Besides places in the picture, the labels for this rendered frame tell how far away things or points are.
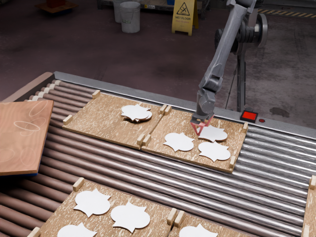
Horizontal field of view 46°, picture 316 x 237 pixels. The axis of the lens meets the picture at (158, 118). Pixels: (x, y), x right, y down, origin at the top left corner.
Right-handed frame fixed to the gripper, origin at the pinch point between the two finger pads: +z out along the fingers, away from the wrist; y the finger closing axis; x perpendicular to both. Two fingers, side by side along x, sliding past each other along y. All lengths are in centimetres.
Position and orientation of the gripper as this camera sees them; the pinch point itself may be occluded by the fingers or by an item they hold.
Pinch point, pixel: (201, 129)
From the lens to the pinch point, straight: 176.8
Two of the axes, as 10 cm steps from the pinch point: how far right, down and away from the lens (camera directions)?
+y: 5.2, -4.4, 7.3
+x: -8.5, -2.5, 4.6
